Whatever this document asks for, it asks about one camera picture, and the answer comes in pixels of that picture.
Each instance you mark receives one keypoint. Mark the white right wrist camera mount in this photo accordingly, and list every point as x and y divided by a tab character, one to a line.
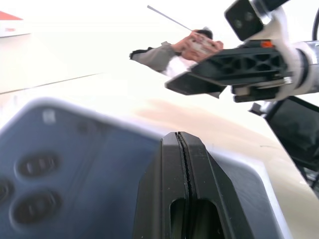
281	32

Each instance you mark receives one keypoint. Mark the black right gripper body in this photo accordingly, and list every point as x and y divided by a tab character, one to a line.
259	95

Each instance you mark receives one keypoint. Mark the black chair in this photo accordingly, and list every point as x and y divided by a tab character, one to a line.
294	124

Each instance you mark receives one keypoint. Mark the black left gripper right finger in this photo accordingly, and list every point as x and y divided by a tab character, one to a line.
211	199

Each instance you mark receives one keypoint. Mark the blue smartphone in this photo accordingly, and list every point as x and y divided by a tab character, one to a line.
87	161

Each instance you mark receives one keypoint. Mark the small white orange-topped box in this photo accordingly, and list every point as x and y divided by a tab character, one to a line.
10	25

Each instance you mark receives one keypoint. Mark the person in grey jacket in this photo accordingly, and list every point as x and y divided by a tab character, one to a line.
159	56

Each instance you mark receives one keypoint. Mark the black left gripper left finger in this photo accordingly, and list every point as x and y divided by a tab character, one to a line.
159	194

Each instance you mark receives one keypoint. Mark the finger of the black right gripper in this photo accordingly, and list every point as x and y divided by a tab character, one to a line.
192	83
224	63

